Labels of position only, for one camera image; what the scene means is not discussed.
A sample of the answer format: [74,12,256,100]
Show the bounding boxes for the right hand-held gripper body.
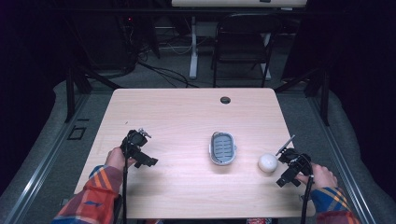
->
[275,134,313,175]

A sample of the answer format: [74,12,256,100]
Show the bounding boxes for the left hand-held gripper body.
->
[120,128,152,160]

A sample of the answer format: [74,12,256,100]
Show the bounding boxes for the round white soap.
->
[257,152,279,174]

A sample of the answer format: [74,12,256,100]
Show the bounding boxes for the grey soap dish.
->
[208,131,237,166]

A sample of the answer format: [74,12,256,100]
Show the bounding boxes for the person's left hand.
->
[105,147,136,173]

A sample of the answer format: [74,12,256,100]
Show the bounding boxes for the person's right hand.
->
[295,163,339,191]

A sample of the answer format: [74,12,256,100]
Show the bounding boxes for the red patterned cloth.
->
[246,217,273,224]

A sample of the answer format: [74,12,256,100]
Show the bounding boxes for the black metal stand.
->
[274,66,332,127]
[64,63,122,124]

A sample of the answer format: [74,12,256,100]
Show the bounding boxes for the black folding chair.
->
[211,12,283,89]

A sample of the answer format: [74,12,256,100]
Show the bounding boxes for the white desk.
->
[171,0,308,80]

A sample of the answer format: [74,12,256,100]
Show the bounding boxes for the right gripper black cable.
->
[300,175,315,224]

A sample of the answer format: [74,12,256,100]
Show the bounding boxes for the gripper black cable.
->
[121,148,129,224]
[300,175,315,224]

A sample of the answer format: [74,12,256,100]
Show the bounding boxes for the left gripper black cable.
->
[121,148,129,224]

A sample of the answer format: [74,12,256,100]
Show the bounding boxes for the black floor socket frame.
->
[66,125,88,141]

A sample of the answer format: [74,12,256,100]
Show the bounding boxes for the black floor cables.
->
[124,18,200,89]

